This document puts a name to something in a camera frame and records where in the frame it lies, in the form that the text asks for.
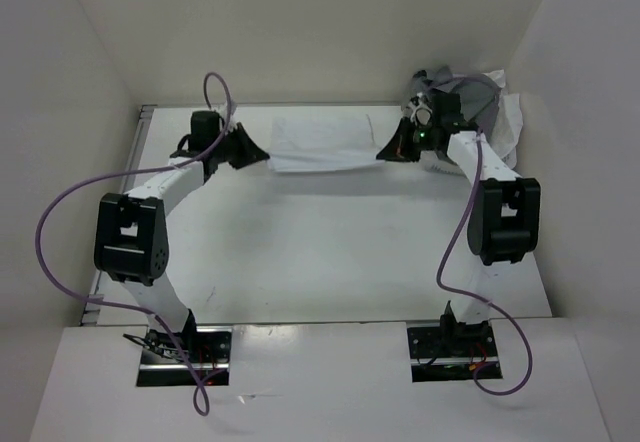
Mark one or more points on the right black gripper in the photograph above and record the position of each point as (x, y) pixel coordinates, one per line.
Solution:
(399, 147)

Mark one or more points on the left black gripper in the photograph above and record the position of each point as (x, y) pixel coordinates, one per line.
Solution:
(249, 151)

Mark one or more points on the white skirt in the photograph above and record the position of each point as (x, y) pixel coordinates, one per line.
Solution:
(322, 144)

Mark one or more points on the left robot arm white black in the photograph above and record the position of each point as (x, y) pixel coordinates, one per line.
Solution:
(132, 244)

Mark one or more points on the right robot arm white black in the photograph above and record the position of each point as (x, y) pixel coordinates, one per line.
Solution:
(501, 217)

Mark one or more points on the grey skirt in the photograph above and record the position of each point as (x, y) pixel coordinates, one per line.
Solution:
(444, 80)

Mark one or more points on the white laundry basket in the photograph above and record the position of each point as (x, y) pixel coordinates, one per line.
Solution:
(504, 119)

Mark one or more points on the aluminium table edge rail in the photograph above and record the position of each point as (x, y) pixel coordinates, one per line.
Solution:
(255, 246)

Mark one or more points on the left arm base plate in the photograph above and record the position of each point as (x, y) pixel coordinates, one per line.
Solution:
(162, 366)

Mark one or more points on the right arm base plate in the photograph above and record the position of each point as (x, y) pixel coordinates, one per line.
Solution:
(432, 359)

